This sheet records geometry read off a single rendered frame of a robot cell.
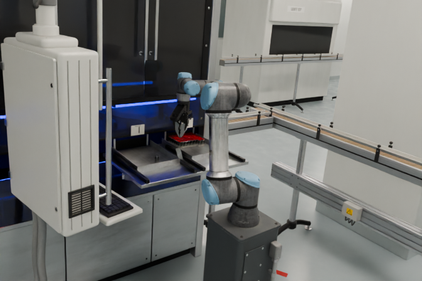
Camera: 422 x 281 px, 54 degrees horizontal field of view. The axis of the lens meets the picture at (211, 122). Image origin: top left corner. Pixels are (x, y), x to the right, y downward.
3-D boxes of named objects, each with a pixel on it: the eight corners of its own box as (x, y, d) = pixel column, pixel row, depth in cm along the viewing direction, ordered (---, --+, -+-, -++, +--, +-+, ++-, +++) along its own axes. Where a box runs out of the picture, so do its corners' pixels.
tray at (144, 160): (110, 151, 240) (110, 145, 239) (150, 145, 255) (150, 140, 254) (137, 172, 214) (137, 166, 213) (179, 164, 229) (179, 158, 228)
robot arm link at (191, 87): (207, 81, 214) (200, 78, 223) (186, 81, 209) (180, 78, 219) (206, 96, 216) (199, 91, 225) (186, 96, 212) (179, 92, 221)
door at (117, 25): (59, 103, 208) (56, -20, 191) (143, 96, 235) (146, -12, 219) (60, 103, 208) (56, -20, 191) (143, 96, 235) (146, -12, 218)
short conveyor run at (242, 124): (201, 141, 281) (203, 118, 276) (189, 134, 293) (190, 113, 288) (274, 128, 321) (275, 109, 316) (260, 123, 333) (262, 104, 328)
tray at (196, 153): (161, 143, 260) (161, 138, 259) (195, 137, 275) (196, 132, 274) (191, 162, 234) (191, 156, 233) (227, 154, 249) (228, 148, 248)
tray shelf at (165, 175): (102, 155, 237) (102, 153, 237) (201, 139, 278) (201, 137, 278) (140, 189, 201) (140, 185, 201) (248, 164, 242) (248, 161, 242)
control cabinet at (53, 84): (8, 196, 197) (-4, 28, 174) (48, 185, 210) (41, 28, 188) (61, 241, 164) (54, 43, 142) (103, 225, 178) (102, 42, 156)
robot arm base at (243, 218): (265, 222, 193) (268, 203, 190) (242, 231, 184) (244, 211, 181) (244, 208, 204) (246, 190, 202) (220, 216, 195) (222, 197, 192)
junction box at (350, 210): (340, 214, 277) (343, 202, 275) (345, 212, 280) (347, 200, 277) (356, 222, 268) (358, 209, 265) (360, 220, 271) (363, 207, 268)
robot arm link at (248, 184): (262, 205, 188) (266, 177, 184) (236, 208, 183) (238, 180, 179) (250, 193, 199) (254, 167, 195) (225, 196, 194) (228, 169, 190)
